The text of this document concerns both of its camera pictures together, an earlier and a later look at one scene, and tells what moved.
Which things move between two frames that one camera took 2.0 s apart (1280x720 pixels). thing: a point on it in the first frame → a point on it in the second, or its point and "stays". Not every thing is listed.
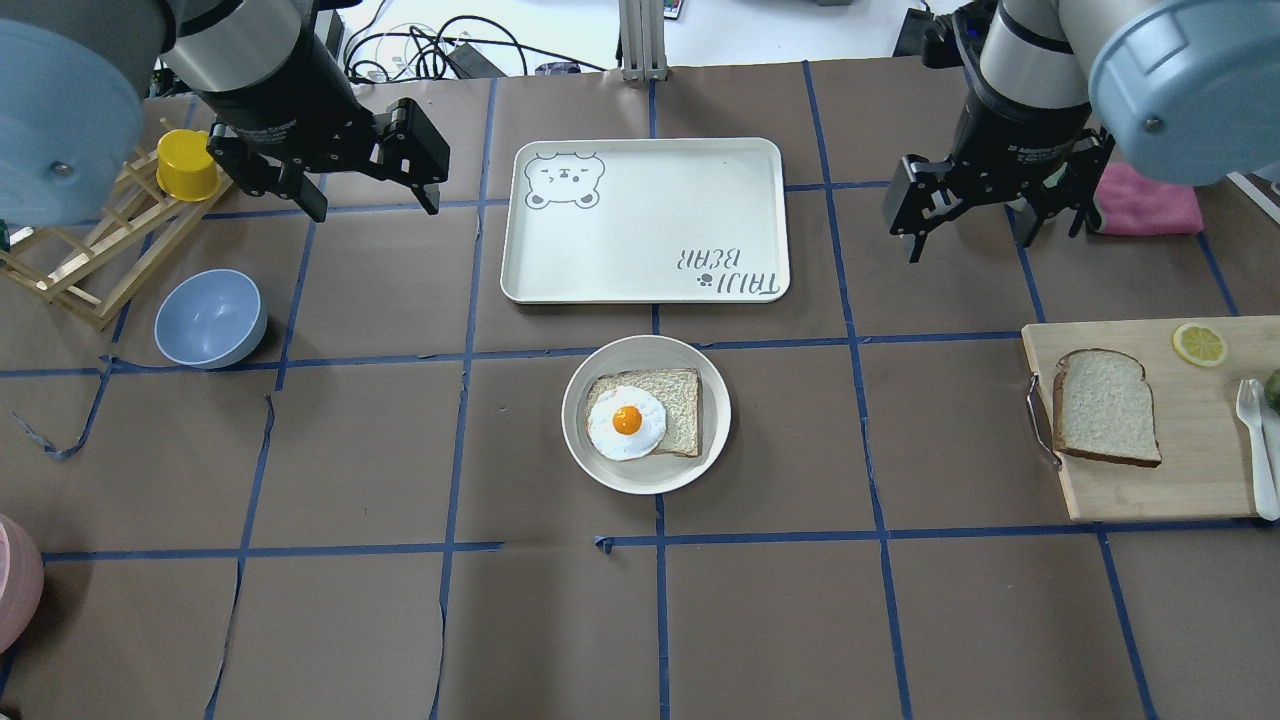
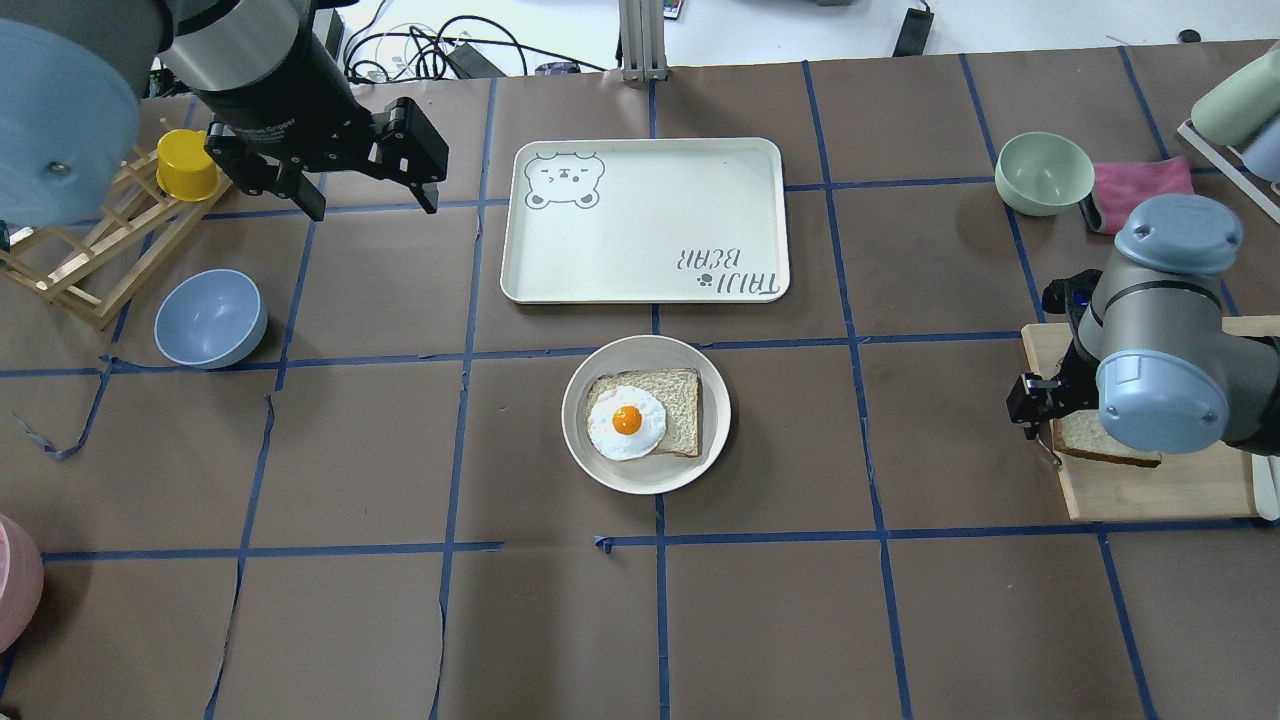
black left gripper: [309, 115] stays
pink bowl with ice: [21, 585] stays
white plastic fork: [1250, 406] stays
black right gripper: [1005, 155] → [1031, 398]
